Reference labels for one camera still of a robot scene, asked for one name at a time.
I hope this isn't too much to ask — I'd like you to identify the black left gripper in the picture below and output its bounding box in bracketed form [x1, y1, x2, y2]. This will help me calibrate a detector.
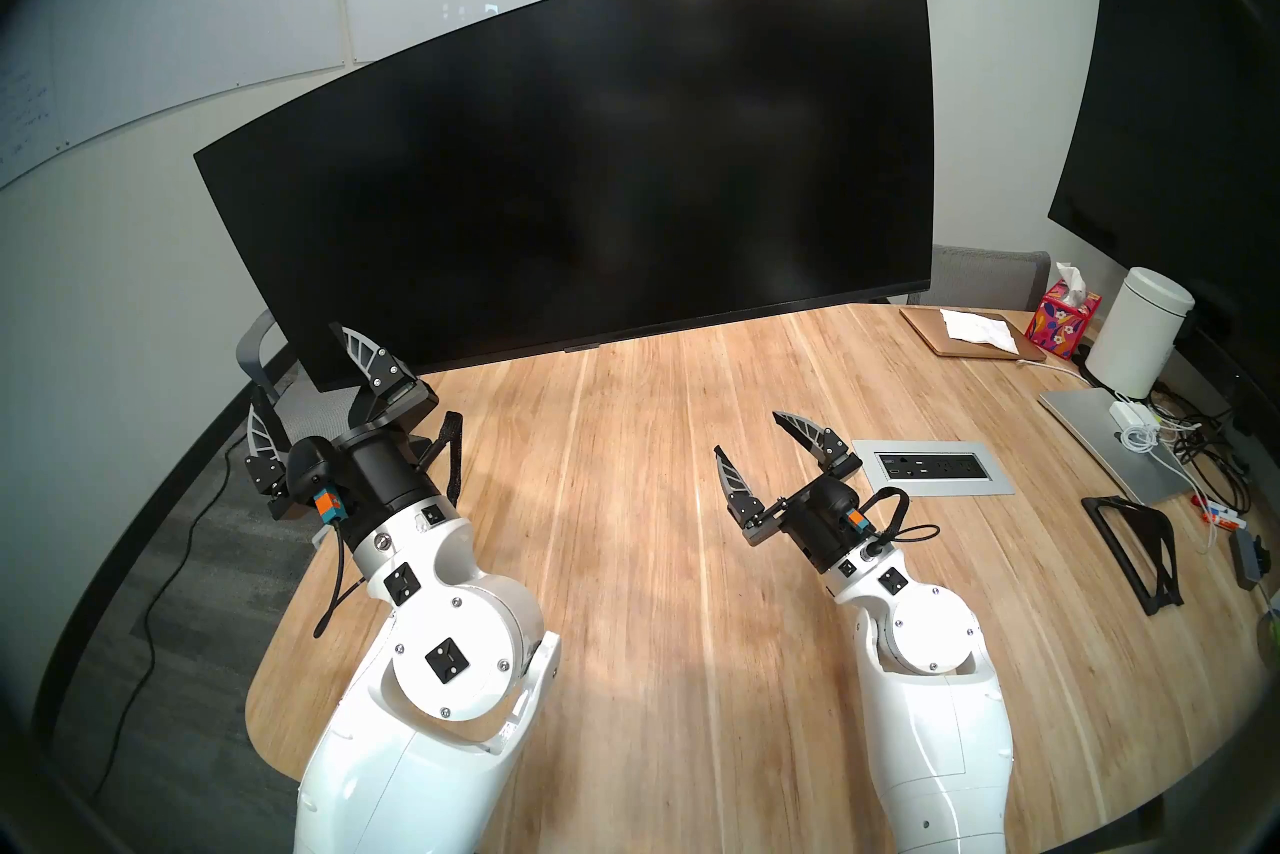
[245, 322, 443, 520]

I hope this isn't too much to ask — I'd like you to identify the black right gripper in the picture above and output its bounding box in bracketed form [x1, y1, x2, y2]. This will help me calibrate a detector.
[713, 411, 883, 576]

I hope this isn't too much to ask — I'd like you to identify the large curved black monitor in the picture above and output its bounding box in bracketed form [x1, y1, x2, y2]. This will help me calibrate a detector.
[193, 0, 936, 395]

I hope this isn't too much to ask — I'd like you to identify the grey mesh office chair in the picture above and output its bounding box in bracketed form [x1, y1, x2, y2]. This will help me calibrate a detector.
[236, 309, 351, 443]

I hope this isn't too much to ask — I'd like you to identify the grey fabric chair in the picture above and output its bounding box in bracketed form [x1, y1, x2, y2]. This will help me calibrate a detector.
[905, 245, 1053, 313]

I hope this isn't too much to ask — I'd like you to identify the silver table outlet panel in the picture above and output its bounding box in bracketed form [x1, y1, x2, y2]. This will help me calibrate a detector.
[851, 439, 1016, 498]

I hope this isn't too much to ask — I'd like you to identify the brown leather pad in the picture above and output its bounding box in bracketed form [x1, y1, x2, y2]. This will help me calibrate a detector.
[898, 306, 1048, 363]

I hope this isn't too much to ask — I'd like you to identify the white paper sheet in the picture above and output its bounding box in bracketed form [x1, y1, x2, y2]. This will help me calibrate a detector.
[938, 309, 1021, 353]

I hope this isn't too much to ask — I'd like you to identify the silver laptop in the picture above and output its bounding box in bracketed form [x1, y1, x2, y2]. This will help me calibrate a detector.
[1037, 387, 1216, 506]

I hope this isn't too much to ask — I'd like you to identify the colourful floral tissue box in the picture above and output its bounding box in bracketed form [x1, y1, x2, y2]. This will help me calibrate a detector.
[1025, 262, 1103, 361]

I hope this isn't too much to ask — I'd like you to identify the white power adapter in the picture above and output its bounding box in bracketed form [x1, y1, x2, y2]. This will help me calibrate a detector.
[1108, 400, 1161, 453]

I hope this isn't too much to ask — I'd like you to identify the black laptop stand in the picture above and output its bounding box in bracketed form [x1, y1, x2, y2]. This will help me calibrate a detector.
[1081, 494, 1186, 615]

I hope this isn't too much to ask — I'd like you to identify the white cylindrical container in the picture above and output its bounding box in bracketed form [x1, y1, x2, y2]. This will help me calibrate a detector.
[1085, 266, 1196, 398]

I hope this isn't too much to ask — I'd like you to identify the whiteboard with handwriting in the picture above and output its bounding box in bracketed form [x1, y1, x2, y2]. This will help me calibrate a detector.
[0, 0, 346, 193]

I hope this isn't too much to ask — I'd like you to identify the grey adapter dongle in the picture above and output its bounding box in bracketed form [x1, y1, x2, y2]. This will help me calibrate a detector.
[1232, 527, 1273, 590]

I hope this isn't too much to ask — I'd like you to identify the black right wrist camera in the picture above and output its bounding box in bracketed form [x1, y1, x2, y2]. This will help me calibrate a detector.
[805, 479, 869, 535]

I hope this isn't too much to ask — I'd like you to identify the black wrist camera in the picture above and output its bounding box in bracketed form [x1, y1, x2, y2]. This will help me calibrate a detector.
[285, 435, 348, 518]
[805, 479, 869, 535]

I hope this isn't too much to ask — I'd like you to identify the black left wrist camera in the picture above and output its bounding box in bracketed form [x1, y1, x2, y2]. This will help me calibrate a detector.
[285, 435, 348, 518]

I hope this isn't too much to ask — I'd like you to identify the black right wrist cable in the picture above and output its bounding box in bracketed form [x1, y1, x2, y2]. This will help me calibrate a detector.
[860, 489, 941, 553]

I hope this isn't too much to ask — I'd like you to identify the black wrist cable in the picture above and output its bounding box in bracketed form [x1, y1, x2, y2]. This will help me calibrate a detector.
[315, 517, 366, 638]
[860, 489, 941, 553]

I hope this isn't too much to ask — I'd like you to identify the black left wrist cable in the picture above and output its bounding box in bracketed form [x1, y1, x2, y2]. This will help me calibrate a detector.
[315, 517, 366, 638]

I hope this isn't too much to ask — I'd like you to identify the black floor cable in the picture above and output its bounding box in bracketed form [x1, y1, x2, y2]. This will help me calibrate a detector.
[90, 452, 261, 798]

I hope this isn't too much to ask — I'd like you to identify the white adapter cable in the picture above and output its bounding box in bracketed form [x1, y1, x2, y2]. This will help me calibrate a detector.
[1120, 427, 1221, 553]

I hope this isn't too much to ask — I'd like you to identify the black cable bundle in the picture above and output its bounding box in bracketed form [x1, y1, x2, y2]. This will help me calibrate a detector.
[1150, 382, 1256, 513]

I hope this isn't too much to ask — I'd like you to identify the flat black wall screen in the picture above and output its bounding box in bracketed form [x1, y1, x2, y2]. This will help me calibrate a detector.
[1047, 0, 1280, 433]

